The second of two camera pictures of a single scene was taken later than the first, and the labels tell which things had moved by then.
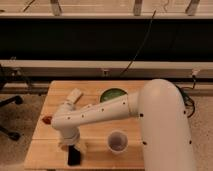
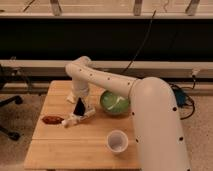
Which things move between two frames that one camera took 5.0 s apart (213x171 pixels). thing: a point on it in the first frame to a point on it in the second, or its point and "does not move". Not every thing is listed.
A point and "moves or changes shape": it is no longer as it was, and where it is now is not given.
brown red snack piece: [47, 119] does not move
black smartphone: [74, 155] moves or changes shape
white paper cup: [117, 141] does not move
